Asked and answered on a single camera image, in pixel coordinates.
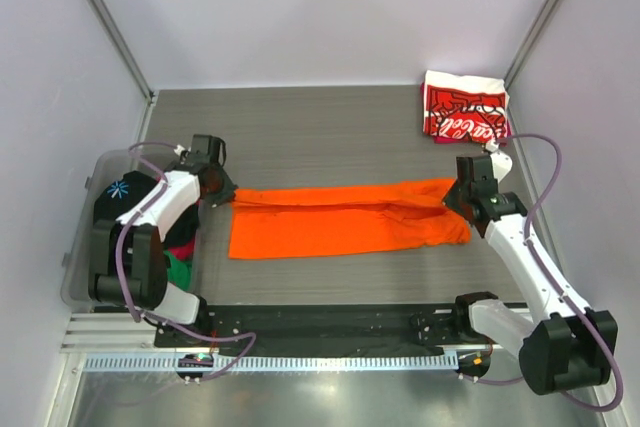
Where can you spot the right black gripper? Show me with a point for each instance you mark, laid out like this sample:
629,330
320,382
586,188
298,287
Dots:
450,198

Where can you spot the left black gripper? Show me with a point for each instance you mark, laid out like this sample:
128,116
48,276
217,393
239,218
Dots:
224,196

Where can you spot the orange t-shirt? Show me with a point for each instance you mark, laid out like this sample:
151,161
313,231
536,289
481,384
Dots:
344,220

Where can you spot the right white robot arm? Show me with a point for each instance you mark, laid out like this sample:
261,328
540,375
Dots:
563,344

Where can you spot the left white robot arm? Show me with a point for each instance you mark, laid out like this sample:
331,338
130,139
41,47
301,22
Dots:
128,266

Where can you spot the magenta t-shirt in bin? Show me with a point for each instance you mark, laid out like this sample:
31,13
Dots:
183,253

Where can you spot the green t-shirt in bin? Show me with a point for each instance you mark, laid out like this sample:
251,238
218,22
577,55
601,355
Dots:
179,272

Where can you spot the folded red white t-shirt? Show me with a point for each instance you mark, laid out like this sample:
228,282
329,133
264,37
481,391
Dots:
455,106

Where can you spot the clear plastic bin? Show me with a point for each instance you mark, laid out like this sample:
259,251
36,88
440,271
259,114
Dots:
80,267

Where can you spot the black t-shirt in bin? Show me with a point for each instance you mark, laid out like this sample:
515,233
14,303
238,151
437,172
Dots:
124,194

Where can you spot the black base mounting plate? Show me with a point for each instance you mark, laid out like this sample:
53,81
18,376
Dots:
345,331

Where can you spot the slotted cable duct rail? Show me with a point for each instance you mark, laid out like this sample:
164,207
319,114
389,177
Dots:
182,362

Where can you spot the right aluminium corner post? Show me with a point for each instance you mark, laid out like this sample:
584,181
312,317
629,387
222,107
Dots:
540,23

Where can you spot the aluminium corner post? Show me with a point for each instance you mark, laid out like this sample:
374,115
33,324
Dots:
110,27
540,23

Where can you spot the left aluminium corner post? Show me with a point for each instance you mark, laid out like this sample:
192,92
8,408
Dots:
110,27

